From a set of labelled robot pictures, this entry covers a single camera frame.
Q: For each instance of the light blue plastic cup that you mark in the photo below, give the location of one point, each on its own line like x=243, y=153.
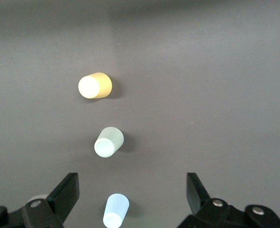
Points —
x=117, y=209

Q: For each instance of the dark grey table mat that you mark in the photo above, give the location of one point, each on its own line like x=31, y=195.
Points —
x=201, y=95

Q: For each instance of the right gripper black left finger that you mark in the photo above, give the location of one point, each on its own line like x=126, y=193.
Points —
x=66, y=197

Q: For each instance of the yellow plastic cup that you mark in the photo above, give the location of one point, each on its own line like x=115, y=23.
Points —
x=95, y=85

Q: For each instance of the pale green plastic cup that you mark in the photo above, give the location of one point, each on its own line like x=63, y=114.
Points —
x=110, y=141

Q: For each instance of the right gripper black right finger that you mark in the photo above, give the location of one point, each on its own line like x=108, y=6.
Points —
x=199, y=204

